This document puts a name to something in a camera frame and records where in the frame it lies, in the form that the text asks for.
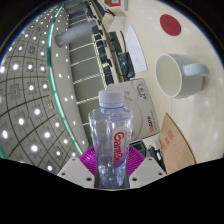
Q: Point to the flat round red coaster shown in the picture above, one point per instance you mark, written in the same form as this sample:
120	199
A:
170	25

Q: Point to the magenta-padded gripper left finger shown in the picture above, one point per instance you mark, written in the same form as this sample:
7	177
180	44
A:
73	170

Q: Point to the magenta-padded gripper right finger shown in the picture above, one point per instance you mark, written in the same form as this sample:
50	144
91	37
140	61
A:
150	170

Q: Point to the brown paper envelope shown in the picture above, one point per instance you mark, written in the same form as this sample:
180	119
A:
176	146

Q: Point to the round ceiling lights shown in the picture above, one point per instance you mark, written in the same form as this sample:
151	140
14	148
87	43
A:
34	111

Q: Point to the row of black office chairs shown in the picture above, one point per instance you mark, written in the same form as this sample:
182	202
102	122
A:
105	56

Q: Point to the white ceramic mug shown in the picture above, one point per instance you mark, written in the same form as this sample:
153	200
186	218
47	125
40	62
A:
170	76

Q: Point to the long curved conference desk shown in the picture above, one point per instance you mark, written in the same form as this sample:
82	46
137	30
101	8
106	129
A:
100	20

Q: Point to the small open white box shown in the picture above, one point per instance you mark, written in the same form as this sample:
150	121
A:
116	24

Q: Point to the large white cardboard box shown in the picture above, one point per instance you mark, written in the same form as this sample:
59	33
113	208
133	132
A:
143	106

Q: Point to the clear plastic water bottle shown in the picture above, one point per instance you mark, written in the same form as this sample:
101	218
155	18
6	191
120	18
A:
110	133

